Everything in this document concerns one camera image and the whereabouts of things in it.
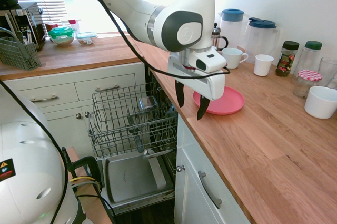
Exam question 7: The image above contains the small white ribbed cup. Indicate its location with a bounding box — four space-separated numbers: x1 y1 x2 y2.
253 54 275 77

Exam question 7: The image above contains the food container blue lid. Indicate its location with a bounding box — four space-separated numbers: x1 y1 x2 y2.
76 32 98 46

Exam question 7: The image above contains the coral red plate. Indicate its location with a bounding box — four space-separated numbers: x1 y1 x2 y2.
193 86 245 116

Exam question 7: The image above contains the clear drinking glass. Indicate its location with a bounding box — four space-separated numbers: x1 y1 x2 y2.
318 57 337 89

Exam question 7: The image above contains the stainless dishwasher door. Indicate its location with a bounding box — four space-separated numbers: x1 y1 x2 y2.
96 151 176 216

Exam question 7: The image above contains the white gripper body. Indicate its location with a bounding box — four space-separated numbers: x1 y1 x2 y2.
167 50 226 101

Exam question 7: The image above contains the food container green lid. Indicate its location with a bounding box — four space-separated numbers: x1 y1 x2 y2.
48 26 75 47

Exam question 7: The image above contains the large white mug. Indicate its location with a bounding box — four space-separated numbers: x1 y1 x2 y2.
222 47 249 70

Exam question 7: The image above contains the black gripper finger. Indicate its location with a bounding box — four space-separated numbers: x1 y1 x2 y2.
196 95 211 121
175 79 185 108

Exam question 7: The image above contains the black adapter cable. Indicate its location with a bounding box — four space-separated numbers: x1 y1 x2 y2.
75 194 116 217

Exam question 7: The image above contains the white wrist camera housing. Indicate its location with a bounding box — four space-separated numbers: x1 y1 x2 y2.
189 48 227 73

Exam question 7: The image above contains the white container red lid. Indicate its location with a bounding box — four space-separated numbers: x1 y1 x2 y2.
61 17 82 34

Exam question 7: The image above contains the brown mounting board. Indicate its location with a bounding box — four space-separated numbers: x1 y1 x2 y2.
65 147 114 224

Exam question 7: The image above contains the brushed metal drawer handle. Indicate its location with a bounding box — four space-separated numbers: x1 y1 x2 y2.
30 95 60 103
197 170 223 210
95 85 121 93

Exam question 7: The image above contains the clear glass food container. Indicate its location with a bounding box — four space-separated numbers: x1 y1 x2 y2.
137 96 159 113

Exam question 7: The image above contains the grey wire dishwasher rack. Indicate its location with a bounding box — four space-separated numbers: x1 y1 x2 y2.
88 81 179 160

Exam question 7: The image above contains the clear bottle green lid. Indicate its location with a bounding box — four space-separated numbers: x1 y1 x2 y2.
300 40 323 77

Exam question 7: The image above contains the yellow network cable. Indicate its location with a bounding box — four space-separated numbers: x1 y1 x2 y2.
69 176 97 183

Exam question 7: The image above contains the dark jar black lid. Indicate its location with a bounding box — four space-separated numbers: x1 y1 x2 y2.
275 41 300 78

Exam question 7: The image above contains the grey plastic cutlery basket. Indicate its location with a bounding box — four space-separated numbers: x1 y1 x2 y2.
0 30 43 72

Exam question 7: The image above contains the clear pitcher light blue lid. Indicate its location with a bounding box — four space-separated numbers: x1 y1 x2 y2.
219 8 247 54

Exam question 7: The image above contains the glass jar red checkered lid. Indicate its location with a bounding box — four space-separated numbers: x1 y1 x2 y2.
292 69 323 100

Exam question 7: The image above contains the black C clamp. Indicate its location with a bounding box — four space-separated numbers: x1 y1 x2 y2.
62 147 103 199

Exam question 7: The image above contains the white cabinet single drawer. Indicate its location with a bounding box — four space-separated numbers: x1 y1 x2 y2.
173 113 254 224

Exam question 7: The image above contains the white ceramic bowl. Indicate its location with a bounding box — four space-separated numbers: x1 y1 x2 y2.
304 86 337 120

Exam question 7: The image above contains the glass French press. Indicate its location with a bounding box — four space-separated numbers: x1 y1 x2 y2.
212 22 230 52

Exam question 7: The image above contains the clear pitcher dark blue lid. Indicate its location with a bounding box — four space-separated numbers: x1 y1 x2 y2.
244 17 280 64

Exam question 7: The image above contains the black countertop oven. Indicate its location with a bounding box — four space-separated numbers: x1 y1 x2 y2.
0 2 46 51

